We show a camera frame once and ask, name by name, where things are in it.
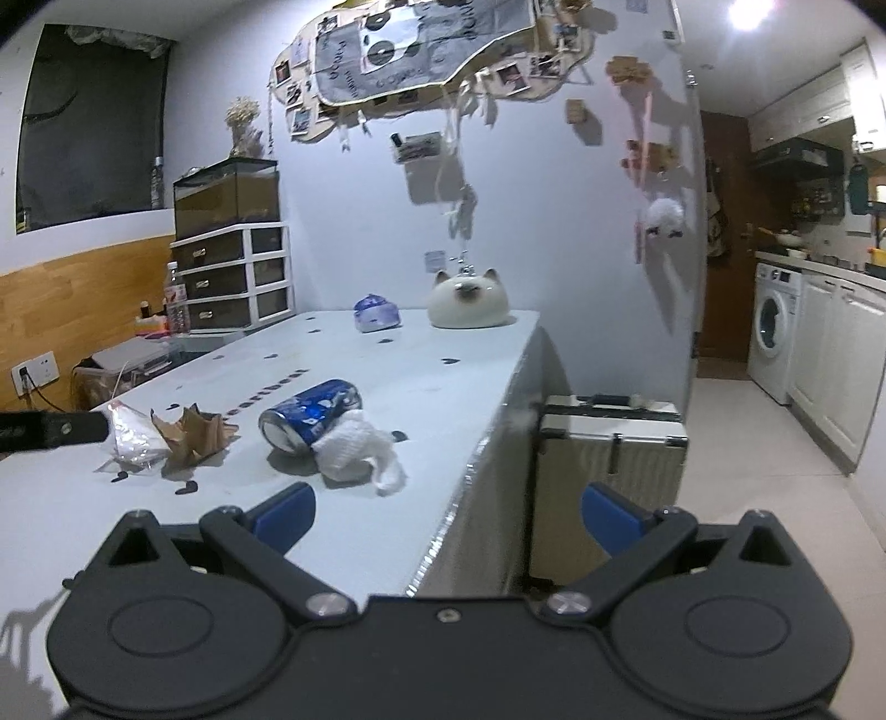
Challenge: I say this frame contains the crumpled white tissue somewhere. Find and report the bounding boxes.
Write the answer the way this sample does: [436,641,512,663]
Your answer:
[313,408,409,497]

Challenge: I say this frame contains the blue and white packet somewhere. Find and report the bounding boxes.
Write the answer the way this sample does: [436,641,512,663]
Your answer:
[353,292,404,335]

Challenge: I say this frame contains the white cat-shaped ornament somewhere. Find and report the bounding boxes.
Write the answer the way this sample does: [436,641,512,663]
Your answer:
[425,268,514,331]

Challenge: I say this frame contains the dried flower bunch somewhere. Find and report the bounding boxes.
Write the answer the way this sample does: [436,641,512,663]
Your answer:
[223,95,268,159]

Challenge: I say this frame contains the ceiling light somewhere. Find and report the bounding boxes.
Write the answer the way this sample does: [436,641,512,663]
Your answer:
[727,0,780,33]

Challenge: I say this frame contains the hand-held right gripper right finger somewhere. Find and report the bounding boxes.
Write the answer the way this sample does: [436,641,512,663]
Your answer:
[542,482,802,619]

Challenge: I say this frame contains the white wall outlet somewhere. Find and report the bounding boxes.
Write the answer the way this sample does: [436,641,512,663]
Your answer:
[11,351,60,398]

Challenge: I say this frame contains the white washing machine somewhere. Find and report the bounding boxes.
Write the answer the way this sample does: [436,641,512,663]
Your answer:
[746,261,805,407]

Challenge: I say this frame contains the clear plastic storage box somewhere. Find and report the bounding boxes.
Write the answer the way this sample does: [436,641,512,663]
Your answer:
[90,338,185,389]

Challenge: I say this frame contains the blue drink can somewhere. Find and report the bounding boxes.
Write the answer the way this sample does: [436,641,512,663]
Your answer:
[259,378,364,456]

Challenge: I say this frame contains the white upper kitchen cabinets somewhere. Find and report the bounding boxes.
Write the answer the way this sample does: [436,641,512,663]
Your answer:
[748,40,886,155]

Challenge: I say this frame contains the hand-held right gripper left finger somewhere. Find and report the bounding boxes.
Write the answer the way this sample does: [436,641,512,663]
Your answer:
[84,482,359,620]

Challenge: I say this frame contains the clear plastic bottle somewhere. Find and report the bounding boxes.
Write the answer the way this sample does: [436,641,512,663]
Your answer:
[164,261,192,339]

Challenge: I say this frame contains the glass tank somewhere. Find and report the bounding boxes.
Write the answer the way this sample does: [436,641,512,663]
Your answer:
[172,158,282,240]

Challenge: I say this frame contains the white kitchen base cabinet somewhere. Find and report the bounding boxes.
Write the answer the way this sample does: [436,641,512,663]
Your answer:
[787,271,886,475]

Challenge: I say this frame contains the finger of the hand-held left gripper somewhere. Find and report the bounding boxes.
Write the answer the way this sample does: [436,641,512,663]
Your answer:
[0,408,113,456]

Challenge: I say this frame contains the clear plastic wrapper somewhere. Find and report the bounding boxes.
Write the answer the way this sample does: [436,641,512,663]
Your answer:
[93,400,174,480]

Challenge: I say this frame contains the dark window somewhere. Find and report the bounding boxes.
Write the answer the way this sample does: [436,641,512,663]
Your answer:
[15,24,172,231]

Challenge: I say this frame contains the wall photo card holder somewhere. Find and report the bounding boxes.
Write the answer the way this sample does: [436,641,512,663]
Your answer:
[389,131,445,166]

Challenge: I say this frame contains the brown wooden door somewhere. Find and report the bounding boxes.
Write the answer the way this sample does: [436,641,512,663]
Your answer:
[698,109,758,363]

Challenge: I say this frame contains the white plastic drawer unit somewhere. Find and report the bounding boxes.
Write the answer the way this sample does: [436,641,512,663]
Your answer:
[170,223,296,335]

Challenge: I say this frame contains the white plush wall toy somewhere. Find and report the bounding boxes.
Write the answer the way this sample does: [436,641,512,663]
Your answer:
[638,197,688,243]

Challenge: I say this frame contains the cloud-shaped wall photo board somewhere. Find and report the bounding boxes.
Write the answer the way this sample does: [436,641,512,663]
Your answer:
[270,0,597,148]

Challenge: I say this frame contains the hanging apron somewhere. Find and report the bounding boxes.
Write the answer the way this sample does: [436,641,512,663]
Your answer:
[704,158,730,259]

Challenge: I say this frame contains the dark range hood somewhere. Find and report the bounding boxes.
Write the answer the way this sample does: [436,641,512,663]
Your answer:
[751,137,844,183]

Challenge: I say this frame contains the crumpled brown paper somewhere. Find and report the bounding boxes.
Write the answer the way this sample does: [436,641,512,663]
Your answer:
[153,403,241,480]

